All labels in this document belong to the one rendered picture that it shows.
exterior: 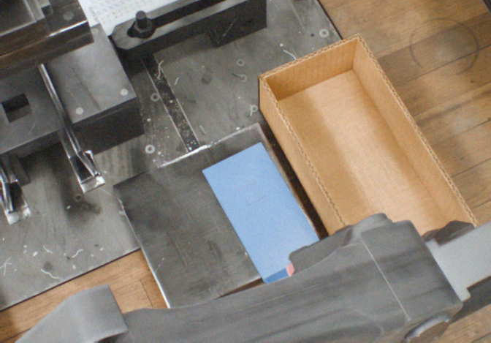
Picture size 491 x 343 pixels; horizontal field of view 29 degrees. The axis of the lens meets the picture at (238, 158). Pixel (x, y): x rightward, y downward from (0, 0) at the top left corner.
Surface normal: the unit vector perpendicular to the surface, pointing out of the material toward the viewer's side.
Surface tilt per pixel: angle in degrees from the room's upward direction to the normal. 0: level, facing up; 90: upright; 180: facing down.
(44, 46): 90
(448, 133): 0
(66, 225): 0
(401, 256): 27
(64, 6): 0
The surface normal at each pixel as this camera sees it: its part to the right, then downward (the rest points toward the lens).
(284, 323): 0.38, -0.57
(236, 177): -0.03, -0.43
